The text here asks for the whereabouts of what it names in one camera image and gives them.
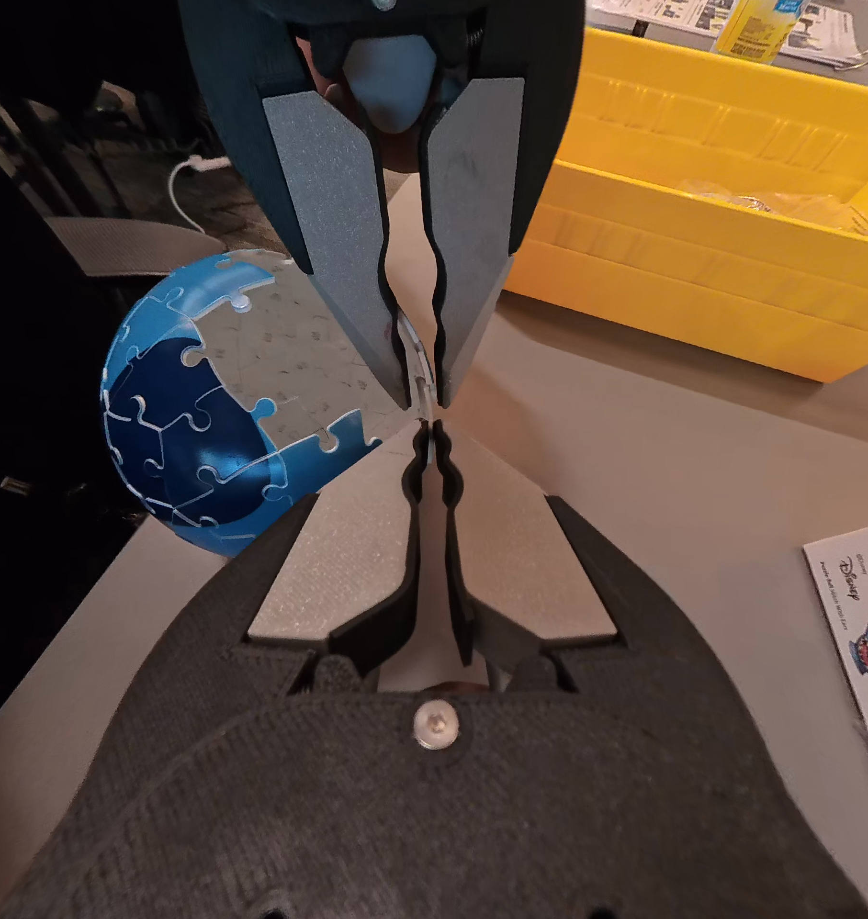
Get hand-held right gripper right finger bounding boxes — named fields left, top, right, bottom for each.
left=434, top=420, right=619, bottom=669

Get clear plastic bag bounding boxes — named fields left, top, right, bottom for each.
left=674, top=176, right=868, bottom=238

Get blue puzzle ball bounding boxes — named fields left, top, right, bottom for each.
left=100, top=247, right=438, bottom=560

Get white blue puzzle box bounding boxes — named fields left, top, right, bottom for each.
left=802, top=520, right=868, bottom=794

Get printed paper sheets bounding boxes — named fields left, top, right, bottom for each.
left=588, top=0, right=868, bottom=71

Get white yellow wipes canister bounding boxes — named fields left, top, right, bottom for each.
left=714, top=0, right=804, bottom=66

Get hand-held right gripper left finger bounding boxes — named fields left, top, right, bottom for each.
left=247, top=420, right=431, bottom=676

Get white charging cable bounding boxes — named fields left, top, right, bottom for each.
left=168, top=154, right=230, bottom=238

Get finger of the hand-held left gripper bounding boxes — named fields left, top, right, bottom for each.
left=261, top=92, right=413, bottom=412
left=418, top=78, right=527, bottom=409

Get yellow plastic bin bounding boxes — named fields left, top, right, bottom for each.
left=502, top=27, right=868, bottom=383

